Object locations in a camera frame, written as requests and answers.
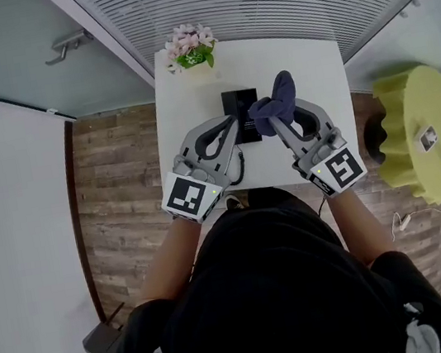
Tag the person's right forearm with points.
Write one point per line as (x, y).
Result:
(355, 228)

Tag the white desk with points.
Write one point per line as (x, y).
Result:
(252, 65)

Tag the round table yellow-green cloth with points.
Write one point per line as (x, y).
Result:
(426, 103)

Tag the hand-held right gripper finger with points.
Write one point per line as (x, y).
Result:
(317, 119)
(292, 140)

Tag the pink flower pot plant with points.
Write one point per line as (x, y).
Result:
(191, 48)

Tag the person's black white shoe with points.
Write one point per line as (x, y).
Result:
(233, 202)

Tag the small white box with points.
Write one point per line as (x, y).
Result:
(427, 138)

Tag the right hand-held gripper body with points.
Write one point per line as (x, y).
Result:
(341, 170)

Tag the white power strip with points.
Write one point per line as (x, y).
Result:
(404, 222)

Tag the dark blue cloth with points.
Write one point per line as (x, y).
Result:
(280, 98)

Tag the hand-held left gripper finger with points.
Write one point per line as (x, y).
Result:
(230, 144)
(200, 133)

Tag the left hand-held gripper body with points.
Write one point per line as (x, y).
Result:
(190, 193)

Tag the person's black shirt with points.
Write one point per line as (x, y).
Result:
(264, 290)

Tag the person's left forearm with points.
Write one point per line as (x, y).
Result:
(164, 264)

